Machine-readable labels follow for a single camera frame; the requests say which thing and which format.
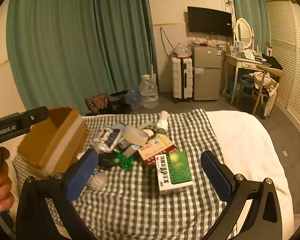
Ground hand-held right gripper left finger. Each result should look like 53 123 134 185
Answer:
15 148 98 240

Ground white suitcase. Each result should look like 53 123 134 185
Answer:
171 56 193 103

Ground black wall television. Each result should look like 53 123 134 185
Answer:
187 6 233 37

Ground person's left hand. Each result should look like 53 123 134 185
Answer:
0 152 15 212

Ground white louvered wardrobe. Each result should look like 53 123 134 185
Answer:
265 0 300 143

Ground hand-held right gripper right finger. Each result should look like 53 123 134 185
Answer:
200 150 283 240

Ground green foil packet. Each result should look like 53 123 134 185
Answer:
112 152 136 172

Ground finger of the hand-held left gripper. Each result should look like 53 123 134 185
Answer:
21 106 49 128

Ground clear water jug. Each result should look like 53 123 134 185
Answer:
139 74 159 109

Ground small black device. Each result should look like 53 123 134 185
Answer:
97 153 116 168

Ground brown cardboard box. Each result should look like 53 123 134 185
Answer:
16 106 88 180

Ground small white box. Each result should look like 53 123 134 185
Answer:
123 144 138 158

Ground floral fabric bag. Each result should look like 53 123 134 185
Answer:
85 93 110 115

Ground pale yellow medicine box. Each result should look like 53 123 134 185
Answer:
144 134 171 153

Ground crushed blue water jug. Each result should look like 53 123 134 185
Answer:
127 86 143 108

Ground white round container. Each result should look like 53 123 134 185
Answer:
86 170 108 192

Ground wooden chair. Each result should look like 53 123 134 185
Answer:
251 64 284 115

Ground red white medicine box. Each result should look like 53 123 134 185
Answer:
137 144 178 167

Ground white dressing table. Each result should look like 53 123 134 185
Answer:
222 45 273 105

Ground blue cloth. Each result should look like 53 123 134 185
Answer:
239 74 257 96

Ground dark bags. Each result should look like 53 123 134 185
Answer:
100 92 132 115

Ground green medicine box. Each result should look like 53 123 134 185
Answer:
155 151 194 195

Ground green curtain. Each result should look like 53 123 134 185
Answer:
6 0 154 110
229 0 272 49

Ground beige cloth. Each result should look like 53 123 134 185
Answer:
252 71 280 117

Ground white cylindrical bottle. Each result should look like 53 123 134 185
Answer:
156 110 169 133

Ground hanging wall cable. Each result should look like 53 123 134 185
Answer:
159 27 174 56

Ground black cloth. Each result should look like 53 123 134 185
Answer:
260 54 283 71

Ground clear plastic bag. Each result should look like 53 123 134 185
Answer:
171 43 192 58

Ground white blanket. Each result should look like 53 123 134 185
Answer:
205 110 294 220

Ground silver fridge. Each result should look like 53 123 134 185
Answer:
191 44 222 102

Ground oval white mirror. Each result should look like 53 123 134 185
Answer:
233 17 255 50

